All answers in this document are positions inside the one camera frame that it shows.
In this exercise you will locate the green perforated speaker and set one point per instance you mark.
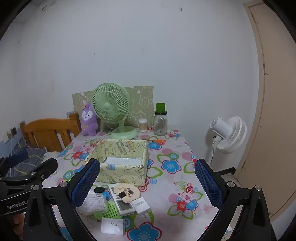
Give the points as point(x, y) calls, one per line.
point(111, 212)

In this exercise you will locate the person's left hand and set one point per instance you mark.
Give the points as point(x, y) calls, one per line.
point(17, 223)

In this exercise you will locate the yellow printed storage box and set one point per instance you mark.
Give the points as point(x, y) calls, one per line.
point(120, 173)

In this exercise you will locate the wall socket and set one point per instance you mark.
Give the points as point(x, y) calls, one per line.
point(13, 131)

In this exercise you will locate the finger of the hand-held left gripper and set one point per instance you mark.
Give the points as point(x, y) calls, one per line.
point(16, 158)
point(47, 165)

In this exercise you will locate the white calculator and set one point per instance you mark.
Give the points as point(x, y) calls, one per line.
point(123, 206)

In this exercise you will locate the beige door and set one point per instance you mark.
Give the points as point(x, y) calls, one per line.
point(277, 115)

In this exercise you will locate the green desk fan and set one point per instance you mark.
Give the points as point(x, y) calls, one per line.
point(107, 106)

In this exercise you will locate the white paper sheet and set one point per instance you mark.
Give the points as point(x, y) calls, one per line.
point(124, 160)

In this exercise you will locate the beige cartoon face pad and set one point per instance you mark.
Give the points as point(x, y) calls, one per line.
point(129, 192)

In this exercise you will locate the white translucent round case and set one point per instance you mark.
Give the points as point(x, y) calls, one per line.
point(94, 204)

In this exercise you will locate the glass jar with green lid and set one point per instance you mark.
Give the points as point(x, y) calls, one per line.
point(160, 125)

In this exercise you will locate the floral tablecloth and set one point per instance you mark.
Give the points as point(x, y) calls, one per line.
point(175, 148)

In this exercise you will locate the wooden bed headboard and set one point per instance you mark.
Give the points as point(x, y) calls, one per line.
point(46, 129)

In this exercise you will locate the small white charger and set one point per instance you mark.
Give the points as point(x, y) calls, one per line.
point(141, 205)

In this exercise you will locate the large white charger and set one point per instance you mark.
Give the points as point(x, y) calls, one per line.
point(113, 226)

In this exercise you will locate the white standing fan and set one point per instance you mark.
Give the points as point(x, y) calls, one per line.
point(229, 132)

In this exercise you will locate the cotton swab container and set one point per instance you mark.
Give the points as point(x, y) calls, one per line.
point(143, 125)

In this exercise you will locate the patterned paper backdrop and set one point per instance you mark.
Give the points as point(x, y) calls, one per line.
point(141, 99)

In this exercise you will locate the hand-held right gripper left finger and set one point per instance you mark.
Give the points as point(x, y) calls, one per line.
point(85, 183)

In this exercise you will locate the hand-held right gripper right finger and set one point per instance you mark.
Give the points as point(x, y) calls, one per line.
point(208, 187)

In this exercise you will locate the purple plush toy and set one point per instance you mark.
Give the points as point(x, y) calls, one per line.
point(89, 120)

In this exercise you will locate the plaid bedding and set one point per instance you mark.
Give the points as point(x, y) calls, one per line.
point(34, 155)

